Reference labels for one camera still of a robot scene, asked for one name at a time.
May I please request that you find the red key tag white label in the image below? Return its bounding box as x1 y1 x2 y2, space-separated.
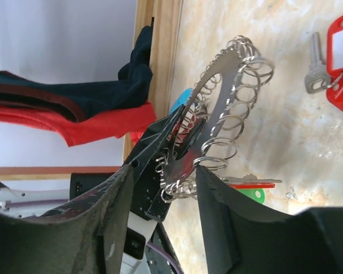
326 15 343 78

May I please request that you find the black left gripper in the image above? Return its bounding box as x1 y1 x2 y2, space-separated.
123 105 206 223

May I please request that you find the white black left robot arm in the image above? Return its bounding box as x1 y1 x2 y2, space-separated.
0 106 198 273

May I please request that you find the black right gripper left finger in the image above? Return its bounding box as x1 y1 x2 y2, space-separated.
0 166 133 273

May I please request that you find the red shirt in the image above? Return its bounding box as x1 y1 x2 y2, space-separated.
0 102 157 147

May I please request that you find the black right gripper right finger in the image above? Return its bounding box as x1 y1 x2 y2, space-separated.
196 167 343 273

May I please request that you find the dark navy garment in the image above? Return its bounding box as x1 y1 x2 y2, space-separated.
0 26 153 121

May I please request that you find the wooden clothes rack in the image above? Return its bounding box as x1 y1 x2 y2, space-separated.
0 0 184 180

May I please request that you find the green key tag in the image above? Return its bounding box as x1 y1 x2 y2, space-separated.
239 188 265 204

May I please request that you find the steel key ring disc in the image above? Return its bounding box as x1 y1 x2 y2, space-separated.
155 35 274 203

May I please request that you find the blue handled key ring disc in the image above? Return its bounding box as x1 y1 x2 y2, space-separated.
169 88 193 114

